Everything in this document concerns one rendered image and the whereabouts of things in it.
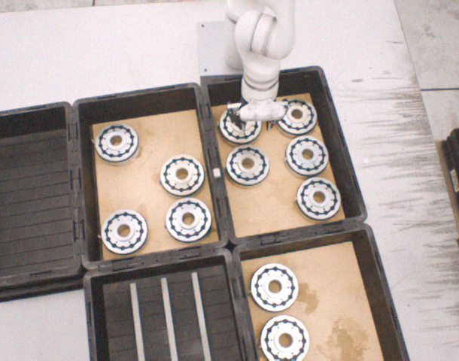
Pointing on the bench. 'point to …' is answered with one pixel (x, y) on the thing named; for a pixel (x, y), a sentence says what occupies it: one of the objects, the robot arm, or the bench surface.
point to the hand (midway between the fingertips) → (255, 125)
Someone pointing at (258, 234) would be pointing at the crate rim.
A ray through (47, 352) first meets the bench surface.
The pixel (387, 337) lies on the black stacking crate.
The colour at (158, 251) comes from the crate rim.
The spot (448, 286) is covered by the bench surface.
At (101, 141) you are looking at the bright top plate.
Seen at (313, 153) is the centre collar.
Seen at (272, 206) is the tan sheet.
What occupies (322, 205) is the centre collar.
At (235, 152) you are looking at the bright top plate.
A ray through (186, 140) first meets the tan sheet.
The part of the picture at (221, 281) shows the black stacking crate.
